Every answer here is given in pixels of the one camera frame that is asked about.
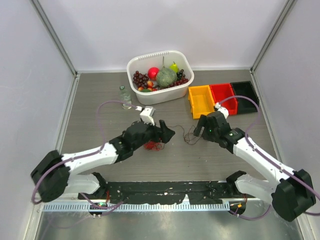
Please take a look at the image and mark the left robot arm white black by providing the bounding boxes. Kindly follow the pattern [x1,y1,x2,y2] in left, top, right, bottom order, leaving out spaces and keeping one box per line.
[30,120,175,205]

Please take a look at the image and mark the green netted melon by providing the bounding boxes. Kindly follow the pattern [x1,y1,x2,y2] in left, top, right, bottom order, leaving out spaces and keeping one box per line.
[156,68,177,87]

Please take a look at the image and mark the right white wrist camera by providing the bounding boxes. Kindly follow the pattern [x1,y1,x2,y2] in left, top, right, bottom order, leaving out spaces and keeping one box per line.
[214,102,229,119]

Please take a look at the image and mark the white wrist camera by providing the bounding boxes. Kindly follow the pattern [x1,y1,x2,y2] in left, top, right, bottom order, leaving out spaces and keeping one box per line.
[214,102,229,119]
[139,106,156,126]

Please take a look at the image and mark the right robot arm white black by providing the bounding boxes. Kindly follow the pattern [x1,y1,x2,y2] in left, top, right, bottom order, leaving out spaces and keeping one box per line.
[193,111,316,222]

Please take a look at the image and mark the yellow storage bin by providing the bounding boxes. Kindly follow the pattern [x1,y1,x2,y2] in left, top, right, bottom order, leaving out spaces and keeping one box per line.
[188,85,215,120]

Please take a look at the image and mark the dark brown wire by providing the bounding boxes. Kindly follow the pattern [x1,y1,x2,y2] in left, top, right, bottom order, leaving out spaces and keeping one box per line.
[169,124,204,146]

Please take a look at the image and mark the red cherry bunch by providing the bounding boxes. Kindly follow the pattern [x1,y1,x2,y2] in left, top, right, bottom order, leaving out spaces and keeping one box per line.
[158,78,189,90]

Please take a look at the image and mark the green pear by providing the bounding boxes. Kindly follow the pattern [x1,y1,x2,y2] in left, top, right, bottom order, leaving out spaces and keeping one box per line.
[169,62,179,73]

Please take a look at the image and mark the clear glass bottle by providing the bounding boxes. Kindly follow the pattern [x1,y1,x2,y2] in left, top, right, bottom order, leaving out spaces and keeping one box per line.
[119,85,132,109]

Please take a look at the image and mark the dark red grape bunch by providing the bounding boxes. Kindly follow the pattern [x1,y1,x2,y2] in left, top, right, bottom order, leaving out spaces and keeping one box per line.
[132,71,150,86]

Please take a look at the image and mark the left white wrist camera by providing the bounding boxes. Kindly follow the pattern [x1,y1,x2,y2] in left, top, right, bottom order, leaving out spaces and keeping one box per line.
[139,106,156,126]

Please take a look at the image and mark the white slotted cable duct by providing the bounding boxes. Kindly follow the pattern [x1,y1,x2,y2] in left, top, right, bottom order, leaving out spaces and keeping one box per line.
[42,201,230,213]

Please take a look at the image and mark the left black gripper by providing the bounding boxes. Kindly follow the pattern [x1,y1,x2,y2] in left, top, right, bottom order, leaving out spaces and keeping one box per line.
[132,118,175,151]

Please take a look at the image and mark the white plastic basket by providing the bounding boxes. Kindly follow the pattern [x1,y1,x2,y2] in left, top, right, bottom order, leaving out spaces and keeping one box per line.
[126,50,195,105]

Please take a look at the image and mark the small peaches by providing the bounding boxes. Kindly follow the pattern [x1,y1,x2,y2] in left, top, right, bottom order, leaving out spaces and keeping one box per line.
[136,80,159,92]

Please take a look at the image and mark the red storage bin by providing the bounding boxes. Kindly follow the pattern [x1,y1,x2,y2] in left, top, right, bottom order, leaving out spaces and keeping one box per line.
[209,83,238,116]

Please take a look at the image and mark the red pomegranate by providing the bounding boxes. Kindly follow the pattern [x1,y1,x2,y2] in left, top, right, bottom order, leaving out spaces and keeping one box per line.
[147,67,160,81]

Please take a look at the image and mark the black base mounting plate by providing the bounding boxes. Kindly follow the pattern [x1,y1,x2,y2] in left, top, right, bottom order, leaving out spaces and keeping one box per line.
[87,181,245,205]

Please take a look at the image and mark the dark purple grape bunch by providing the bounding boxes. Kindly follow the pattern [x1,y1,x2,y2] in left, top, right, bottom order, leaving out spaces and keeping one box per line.
[176,69,186,81]

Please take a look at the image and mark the black storage bin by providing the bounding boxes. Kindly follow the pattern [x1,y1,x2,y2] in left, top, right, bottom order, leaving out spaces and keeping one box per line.
[230,81,260,115]

